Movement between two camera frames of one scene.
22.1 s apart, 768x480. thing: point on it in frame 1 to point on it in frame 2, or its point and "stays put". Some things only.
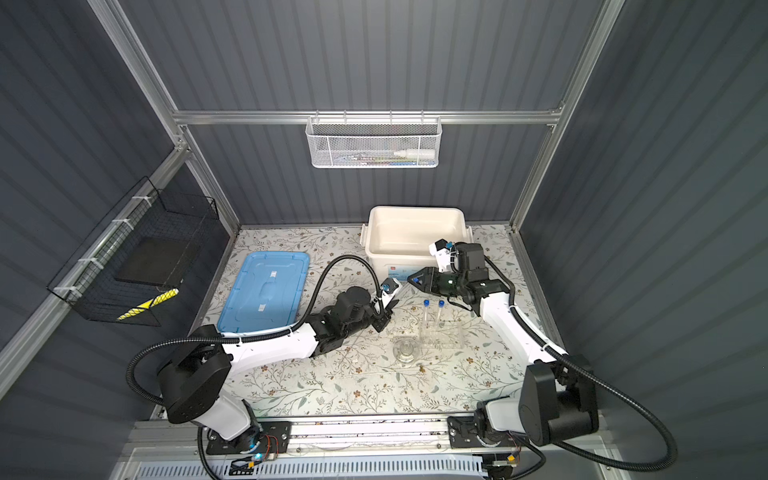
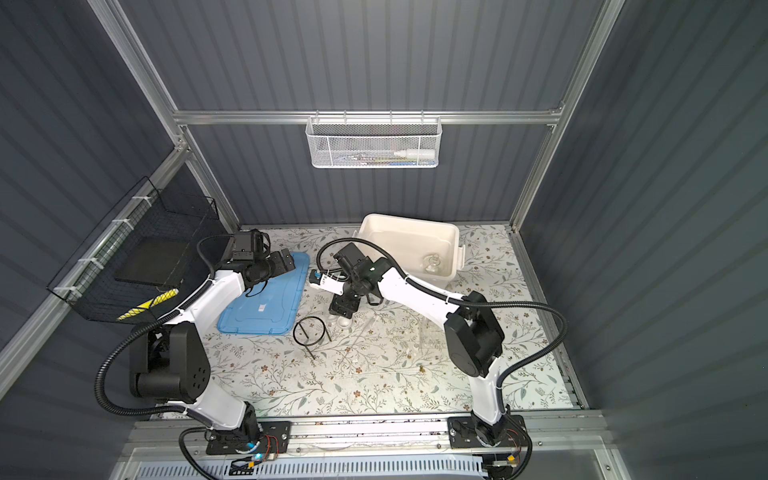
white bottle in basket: [417, 153] stays put
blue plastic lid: [268, 292] stays put
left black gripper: [384, 318] to [278, 265]
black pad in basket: [157, 261] stays put
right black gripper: [430, 276] to [344, 305]
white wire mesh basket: [373, 141] stays put
